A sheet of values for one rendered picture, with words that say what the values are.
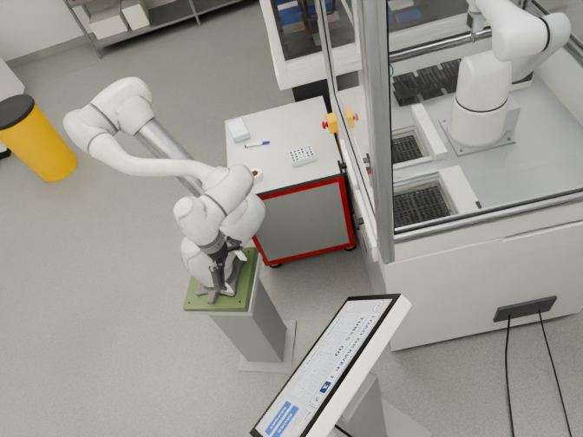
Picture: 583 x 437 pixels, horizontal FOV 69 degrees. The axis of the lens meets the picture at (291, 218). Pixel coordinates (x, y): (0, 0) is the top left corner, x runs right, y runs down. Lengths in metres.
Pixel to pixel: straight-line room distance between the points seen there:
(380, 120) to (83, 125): 1.02
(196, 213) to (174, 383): 1.52
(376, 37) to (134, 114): 0.98
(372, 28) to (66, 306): 2.82
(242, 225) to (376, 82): 0.88
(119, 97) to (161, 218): 1.79
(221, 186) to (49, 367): 2.08
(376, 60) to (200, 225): 0.69
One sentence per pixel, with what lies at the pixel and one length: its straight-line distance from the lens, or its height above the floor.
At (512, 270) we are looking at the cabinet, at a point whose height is 0.68.
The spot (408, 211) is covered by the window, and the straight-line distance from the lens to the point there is 1.36.
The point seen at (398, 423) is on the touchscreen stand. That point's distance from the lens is 2.28.
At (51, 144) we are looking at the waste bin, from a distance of 4.06.
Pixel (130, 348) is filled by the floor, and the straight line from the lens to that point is 2.87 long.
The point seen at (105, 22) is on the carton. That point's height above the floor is 0.31.
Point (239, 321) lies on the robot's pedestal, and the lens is 1.97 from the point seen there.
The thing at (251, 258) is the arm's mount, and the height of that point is 0.81.
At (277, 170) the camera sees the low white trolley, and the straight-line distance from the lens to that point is 2.17.
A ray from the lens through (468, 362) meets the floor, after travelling 2.42.
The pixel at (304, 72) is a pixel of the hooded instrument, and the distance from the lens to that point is 2.54.
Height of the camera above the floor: 2.27
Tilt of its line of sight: 51 degrees down
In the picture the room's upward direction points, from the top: 19 degrees counter-clockwise
